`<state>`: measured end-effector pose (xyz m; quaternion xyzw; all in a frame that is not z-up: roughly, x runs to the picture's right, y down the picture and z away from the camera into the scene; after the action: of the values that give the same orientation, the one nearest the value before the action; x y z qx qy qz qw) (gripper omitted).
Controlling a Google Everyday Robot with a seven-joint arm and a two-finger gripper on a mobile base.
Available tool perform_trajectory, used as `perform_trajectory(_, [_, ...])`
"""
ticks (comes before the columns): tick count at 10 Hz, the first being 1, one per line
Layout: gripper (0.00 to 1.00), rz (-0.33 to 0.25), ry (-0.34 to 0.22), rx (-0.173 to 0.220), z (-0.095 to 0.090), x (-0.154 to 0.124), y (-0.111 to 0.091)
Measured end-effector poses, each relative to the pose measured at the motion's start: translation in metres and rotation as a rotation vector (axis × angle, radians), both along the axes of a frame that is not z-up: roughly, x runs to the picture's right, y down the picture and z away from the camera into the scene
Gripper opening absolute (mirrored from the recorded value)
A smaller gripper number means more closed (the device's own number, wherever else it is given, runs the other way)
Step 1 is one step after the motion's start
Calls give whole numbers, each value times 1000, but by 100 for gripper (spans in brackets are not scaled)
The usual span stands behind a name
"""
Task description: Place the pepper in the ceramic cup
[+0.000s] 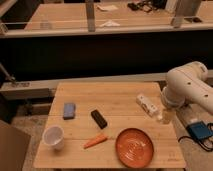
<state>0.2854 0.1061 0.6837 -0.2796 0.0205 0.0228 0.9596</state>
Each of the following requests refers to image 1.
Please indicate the white crumpled paper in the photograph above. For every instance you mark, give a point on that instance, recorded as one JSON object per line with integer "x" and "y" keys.
{"x": 110, "y": 23}

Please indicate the grey metal post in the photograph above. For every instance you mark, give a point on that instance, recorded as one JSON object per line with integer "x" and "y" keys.
{"x": 186, "y": 10}
{"x": 90, "y": 15}

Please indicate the white rectangular box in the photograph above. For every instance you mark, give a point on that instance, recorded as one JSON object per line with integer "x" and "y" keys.
{"x": 148, "y": 106}

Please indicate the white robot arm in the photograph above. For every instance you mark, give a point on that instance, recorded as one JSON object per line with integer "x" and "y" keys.
{"x": 186, "y": 83}

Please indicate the blue power box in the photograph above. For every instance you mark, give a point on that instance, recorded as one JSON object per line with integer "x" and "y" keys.
{"x": 199, "y": 131}

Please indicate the orange pepper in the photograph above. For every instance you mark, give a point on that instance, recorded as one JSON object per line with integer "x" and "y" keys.
{"x": 96, "y": 140}

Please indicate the blue sponge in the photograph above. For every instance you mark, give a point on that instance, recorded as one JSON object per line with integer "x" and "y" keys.
{"x": 69, "y": 111}

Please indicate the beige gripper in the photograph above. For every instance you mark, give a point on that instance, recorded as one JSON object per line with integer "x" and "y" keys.
{"x": 166, "y": 116}

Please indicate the black rectangular block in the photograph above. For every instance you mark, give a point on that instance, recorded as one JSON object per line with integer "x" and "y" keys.
{"x": 99, "y": 119}

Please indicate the grey metal post right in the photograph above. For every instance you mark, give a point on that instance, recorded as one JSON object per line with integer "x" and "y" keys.
{"x": 186, "y": 10}

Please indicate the black cluttered items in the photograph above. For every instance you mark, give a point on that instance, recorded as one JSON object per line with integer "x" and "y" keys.
{"x": 147, "y": 5}

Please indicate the white paper sheet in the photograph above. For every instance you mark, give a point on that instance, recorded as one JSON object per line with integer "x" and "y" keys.
{"x": 107, "y": 8}

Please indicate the orange ribbed plate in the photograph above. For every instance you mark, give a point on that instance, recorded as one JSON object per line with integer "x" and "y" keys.
{"x": 134, "y": 148}

